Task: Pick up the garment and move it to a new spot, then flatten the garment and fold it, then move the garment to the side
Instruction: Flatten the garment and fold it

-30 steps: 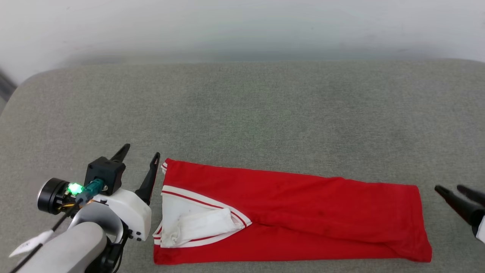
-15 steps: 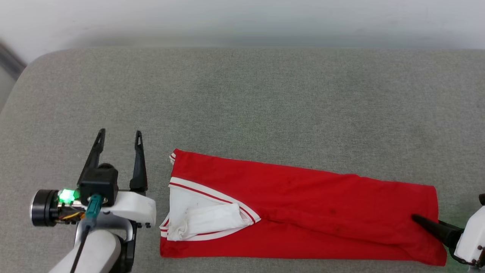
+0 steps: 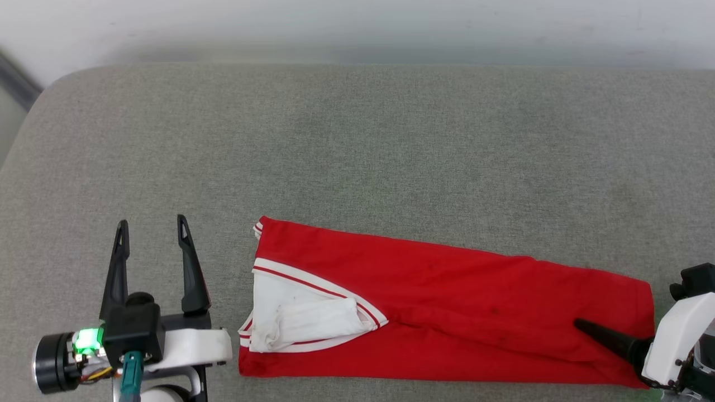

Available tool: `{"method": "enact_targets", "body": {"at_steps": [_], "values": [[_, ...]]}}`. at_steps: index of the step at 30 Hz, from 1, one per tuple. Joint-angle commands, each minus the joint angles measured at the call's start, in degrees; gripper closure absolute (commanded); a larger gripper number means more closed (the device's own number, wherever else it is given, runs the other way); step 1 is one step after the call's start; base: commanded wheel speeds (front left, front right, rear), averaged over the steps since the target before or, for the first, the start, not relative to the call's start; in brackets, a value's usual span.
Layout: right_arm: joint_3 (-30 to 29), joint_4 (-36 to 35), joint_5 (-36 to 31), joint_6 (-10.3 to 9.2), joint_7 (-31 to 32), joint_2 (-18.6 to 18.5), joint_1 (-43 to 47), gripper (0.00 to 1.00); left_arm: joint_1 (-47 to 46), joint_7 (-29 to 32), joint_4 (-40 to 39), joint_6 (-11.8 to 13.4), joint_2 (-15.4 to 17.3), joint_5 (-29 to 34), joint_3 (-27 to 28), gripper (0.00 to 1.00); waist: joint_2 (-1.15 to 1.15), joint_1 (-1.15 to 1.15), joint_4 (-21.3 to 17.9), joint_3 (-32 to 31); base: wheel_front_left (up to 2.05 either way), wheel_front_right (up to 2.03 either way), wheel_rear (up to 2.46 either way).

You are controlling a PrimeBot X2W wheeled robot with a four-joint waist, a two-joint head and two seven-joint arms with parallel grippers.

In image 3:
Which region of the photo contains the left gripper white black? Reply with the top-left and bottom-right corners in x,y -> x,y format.
99,214 -> 233,374

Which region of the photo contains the teal cable connector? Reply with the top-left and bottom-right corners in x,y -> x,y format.
120,351 -> 145,402

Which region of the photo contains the dark grey baseboard strip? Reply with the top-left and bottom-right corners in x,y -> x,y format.
0,50 -> 45,112

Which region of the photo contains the red and white jersey garment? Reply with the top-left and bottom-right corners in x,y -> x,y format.
237,216 -> 656,389

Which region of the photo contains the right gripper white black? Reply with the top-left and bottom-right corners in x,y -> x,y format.
574,293 -> 715,391

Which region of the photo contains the grey fabric sofa cushion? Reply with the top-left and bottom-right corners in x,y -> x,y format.
0,63 -> 715,402

